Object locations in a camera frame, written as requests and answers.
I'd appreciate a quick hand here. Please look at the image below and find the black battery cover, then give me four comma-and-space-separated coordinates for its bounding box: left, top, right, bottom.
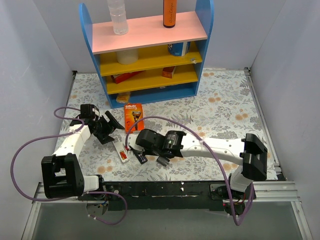
156, 156, 170, 167

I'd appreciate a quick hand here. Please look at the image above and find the black remote control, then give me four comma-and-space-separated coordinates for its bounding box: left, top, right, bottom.
132, 149, 148, 165

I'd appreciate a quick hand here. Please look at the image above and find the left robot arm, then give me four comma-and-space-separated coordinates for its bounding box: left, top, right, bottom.
41, 104, 124, 200

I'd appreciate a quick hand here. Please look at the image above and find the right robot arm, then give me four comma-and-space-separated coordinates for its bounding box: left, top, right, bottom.
128, 129, 268, 199

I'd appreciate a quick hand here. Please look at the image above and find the orange razor box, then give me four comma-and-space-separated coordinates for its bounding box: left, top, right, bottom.
124, 103, 145, 133

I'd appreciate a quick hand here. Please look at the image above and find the yellow packet on shelf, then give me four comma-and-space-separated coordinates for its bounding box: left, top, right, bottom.
116, 92, 131, 104

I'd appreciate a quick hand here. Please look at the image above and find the red box on shelf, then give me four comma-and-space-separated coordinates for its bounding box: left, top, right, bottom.
110, 70, 144, 84

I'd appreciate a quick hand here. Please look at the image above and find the white cup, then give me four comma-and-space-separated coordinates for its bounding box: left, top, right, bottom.
116, 48, 139, 65

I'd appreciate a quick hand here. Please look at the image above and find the blue shelf unit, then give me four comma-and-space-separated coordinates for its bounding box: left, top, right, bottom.
78, 0, 214, 108

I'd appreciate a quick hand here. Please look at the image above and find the floral table mat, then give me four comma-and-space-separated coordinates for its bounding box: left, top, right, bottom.
47, 68, 278, 182

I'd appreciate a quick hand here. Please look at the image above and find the orange box on shelf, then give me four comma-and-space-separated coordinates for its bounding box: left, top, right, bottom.
162, 66, 177, 79

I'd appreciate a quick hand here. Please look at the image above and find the blue white can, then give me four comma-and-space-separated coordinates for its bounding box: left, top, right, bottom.
167, 41, 191, 57

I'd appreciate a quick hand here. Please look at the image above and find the clear plastic bottle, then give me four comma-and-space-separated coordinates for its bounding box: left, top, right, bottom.
107, 0, 129, 36

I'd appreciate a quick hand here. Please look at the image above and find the orange cologne bottle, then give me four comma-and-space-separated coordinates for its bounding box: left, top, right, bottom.
163, 0, 177, 28

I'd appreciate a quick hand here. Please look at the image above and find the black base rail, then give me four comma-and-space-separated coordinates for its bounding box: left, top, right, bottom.
74, 174, 286, 213

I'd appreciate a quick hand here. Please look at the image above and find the aluminium frame rail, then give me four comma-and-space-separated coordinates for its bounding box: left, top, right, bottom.
30, 181, 312, 240

